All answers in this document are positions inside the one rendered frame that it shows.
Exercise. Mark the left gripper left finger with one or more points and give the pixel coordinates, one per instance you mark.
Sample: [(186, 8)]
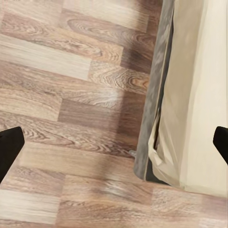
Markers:
[(11, 142)]

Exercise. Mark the bed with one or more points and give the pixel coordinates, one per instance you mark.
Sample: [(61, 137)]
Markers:
[(187, 99)]

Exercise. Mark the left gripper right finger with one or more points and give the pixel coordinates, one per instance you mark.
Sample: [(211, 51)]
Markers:
[(220, 140)]

